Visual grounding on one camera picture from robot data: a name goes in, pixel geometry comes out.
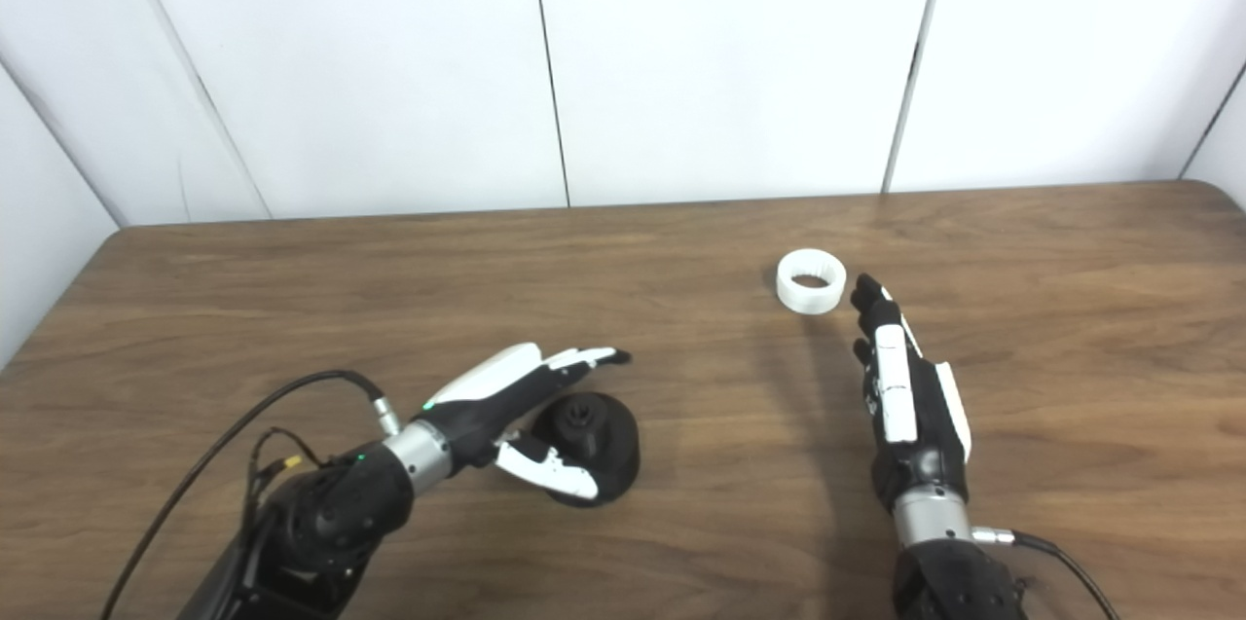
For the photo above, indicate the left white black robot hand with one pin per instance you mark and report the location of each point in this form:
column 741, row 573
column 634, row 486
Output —
column 487, row 386

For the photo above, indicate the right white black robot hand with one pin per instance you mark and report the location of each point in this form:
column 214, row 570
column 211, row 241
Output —
column 894, row 396

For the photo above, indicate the round black plastic part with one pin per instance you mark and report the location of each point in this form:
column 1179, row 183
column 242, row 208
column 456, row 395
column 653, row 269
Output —
column 608, row 445

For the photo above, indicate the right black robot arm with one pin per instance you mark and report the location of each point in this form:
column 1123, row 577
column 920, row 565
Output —
column 949, row 576

